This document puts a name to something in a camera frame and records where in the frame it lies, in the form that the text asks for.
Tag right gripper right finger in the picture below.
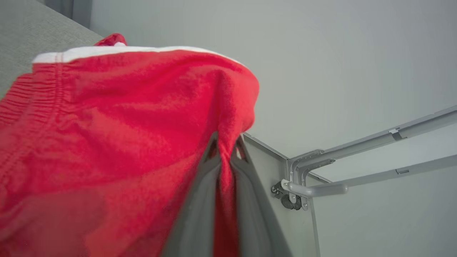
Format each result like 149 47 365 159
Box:
230 137 293 257

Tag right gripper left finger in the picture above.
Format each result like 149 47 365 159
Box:
161 132 220 257

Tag red white-striped shorts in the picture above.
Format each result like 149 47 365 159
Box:
0 33 260 257

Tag black caster wheel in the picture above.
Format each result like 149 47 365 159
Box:
271 182 307 211

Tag grey partition leg frame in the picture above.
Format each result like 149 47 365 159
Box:
271 105 457 211

